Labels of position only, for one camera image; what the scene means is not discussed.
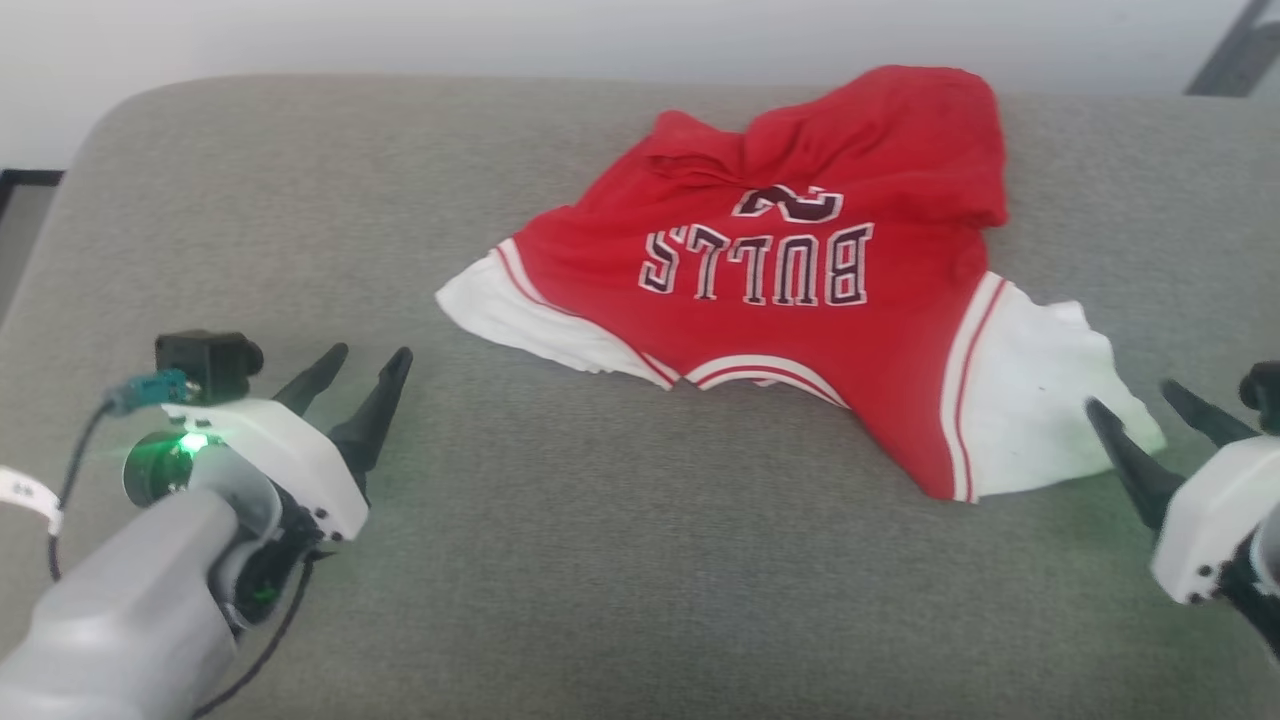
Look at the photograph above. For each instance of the black baseboard strip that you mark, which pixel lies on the black baseboard strip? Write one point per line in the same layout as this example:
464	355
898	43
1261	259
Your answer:
25	180

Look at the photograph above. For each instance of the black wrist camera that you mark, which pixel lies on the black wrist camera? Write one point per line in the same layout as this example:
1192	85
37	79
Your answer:
1263	395
210	362

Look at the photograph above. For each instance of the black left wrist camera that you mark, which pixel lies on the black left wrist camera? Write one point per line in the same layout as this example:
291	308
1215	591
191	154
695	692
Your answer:
210	362

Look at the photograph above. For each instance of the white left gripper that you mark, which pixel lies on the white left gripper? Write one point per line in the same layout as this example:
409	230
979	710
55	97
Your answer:
290	450

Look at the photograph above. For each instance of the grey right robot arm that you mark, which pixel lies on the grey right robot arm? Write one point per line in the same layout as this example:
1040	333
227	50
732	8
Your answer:
1262	580

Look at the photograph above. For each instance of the red and white basketball jersey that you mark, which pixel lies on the red and white basketball jersey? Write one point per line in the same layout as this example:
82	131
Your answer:
800	300

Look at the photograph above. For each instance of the grey metal post with bracket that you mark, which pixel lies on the grey metal post with bracket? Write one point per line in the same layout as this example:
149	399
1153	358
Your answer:
1235	55

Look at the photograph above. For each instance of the teal left camera connector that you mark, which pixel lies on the teal left camera connector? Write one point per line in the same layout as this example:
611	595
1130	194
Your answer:
150	392

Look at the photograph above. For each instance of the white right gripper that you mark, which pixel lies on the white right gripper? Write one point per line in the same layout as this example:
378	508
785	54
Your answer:
1215	510

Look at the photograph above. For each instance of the grey fabric sofa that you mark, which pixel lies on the grey fabric sofa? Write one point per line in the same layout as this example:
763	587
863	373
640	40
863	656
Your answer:
600	560

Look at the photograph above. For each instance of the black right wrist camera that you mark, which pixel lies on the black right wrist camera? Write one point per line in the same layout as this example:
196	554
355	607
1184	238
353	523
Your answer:
1263	395

